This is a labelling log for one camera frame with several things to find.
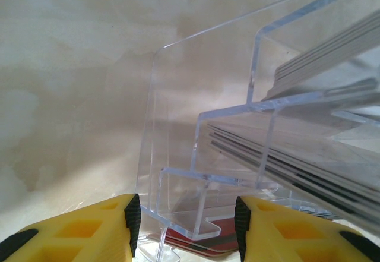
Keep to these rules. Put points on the red credit card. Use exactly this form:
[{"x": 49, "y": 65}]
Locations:
[{"x": 213, "y": 244}]

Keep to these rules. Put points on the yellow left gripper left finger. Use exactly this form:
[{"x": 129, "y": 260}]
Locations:
[{"x": 74, "y": 235}]

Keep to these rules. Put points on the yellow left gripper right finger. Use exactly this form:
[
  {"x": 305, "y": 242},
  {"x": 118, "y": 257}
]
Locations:
[{"x": 297, "y": 238}]

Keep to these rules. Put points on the clear acrylic card stand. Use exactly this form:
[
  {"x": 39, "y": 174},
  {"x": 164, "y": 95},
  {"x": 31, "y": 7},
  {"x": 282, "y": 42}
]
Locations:
[{"x": 166, "y": 110}]

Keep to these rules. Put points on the stack of white cards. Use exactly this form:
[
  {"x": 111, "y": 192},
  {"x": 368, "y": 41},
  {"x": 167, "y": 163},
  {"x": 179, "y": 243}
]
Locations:
[
  {"x": 326, "y": 57},
  {"x": 326, "y": 179}
]

